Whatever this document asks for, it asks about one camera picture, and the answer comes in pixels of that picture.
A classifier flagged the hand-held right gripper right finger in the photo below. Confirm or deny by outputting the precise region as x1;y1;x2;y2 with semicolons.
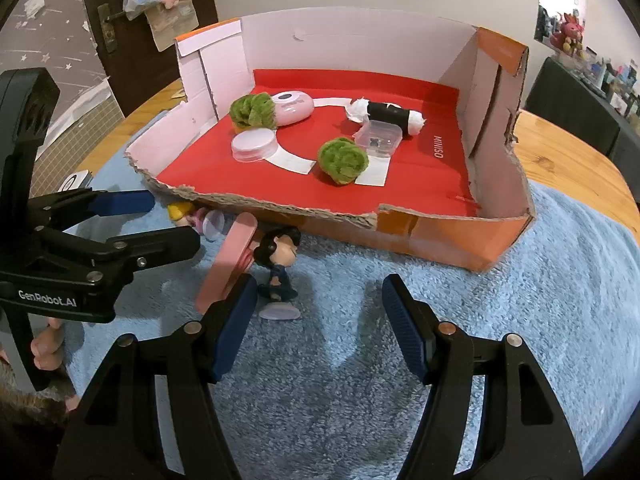
381;273;586;480

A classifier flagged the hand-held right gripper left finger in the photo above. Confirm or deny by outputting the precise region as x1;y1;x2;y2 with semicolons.
52;272;261;480

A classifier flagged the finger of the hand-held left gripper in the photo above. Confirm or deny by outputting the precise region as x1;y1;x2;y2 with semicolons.
50;226;202;286
27;189;156;233

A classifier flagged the dark-haired figurine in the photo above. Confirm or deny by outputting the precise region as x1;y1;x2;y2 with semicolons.
252;225;302;321

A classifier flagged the green pipe cleaner bundle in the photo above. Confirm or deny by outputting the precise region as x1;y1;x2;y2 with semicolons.
229;92;278;131
318;136;370;186

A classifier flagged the small clear plastic box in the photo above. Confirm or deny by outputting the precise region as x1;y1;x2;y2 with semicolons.
354;119;403;157

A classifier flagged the cardboard box red bottom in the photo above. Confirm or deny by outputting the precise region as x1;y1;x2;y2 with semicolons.
124;6;536;273

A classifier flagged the person's left forearm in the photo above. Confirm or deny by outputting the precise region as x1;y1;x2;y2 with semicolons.
0;355;81;480

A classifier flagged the person's left hand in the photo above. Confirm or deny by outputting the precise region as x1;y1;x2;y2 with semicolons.
30;316;67;372

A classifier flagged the yellow-haired figurine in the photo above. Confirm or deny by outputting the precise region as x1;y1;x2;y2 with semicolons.
167;201;226;238

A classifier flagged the white square device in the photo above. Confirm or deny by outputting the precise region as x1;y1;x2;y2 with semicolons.
57;170;93;193

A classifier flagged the pink clothes clip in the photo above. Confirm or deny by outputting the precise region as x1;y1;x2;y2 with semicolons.
195;211;258;316

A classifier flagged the dark brown door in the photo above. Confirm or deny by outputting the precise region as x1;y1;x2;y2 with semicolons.
77;0;221;116

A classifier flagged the blue fluffy mat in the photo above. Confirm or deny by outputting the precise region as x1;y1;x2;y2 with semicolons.
65;125;640;480

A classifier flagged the pink oval device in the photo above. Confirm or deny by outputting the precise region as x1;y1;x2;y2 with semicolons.
267;90;316;127

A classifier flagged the black roll with white tissue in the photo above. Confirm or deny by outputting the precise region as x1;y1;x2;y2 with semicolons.
346;97;427;137

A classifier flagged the dark cloth-covered table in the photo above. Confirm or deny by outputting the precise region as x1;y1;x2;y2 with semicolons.
522;55;640;161

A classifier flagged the pink bunny plush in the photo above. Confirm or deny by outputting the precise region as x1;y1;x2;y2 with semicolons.
552;12;586;56

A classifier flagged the brass door handle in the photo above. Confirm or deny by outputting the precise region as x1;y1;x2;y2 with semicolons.
97;4;126;53

